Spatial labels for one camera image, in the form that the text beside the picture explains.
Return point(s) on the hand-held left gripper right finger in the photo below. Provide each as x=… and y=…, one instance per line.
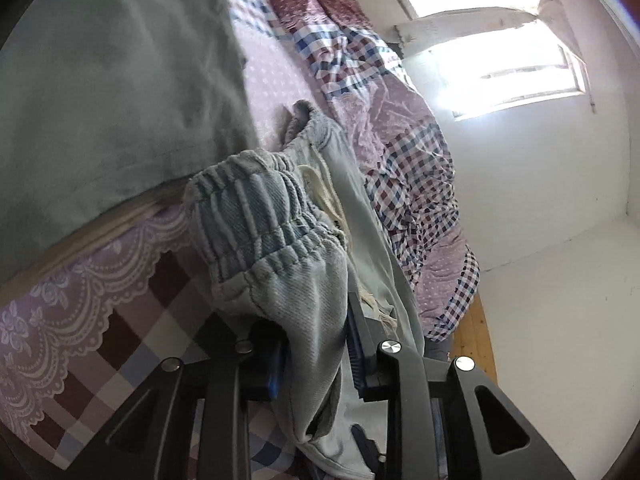
x=357, y=350

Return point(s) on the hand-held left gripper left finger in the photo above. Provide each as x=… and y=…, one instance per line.
x=275, y=375

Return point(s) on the light denim pants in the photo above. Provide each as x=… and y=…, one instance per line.
x=300, y=310

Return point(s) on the grey-green shirt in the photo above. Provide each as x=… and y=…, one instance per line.
x=110, y=85

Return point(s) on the checked bedsheet with lace print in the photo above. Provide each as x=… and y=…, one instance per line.
x=125, y=300

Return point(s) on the checked and dotted quilt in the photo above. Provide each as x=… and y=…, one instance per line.
x=400, y=160

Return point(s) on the window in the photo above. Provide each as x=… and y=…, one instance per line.
x=500, y=60

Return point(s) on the white lace curtain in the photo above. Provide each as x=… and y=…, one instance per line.
x=450, y=25

